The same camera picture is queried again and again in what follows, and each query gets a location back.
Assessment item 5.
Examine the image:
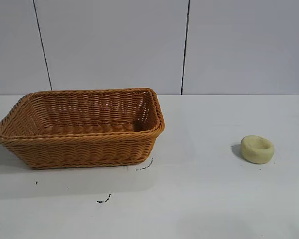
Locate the pale yellow round pastry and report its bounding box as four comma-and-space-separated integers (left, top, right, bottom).
240, 135, 275, 164

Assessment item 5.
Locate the brown woven wicker basket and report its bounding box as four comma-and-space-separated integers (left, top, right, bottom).
0, 87, 166, 170

